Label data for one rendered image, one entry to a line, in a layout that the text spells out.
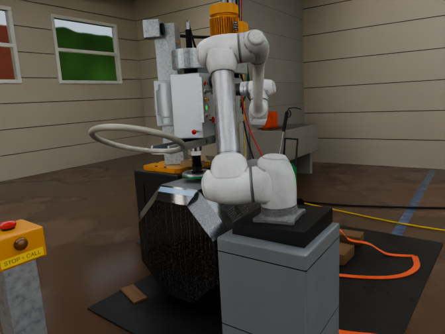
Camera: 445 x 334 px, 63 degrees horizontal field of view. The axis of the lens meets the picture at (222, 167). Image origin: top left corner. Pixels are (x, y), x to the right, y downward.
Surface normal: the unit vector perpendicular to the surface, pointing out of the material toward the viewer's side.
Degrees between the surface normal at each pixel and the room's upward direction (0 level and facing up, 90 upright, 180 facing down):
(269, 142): 90
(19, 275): 90
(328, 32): 90
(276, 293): 90
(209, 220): 59
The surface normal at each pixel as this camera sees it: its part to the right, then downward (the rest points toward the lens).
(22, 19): 0.82, 0.07
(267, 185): -0.16, 0.15
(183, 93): -0.37, 0.19
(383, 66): -0.57, 0.18
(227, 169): -0.09, -0.18
